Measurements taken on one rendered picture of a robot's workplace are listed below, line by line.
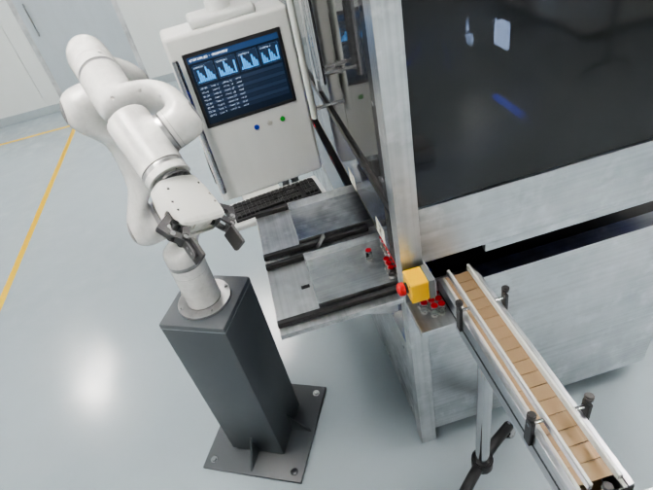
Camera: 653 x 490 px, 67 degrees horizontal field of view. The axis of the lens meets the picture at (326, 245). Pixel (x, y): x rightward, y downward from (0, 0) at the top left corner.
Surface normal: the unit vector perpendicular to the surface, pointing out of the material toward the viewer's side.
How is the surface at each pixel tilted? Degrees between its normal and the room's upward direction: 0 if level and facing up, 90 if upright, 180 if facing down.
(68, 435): 0
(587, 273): 90
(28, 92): 90
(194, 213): 49
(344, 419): 0
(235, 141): 90
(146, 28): 90
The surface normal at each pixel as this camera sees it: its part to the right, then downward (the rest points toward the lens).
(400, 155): 0.22, 0.59
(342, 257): -0.18, -0.75
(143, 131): 0.07, -0.31
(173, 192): 0.43, -0.54
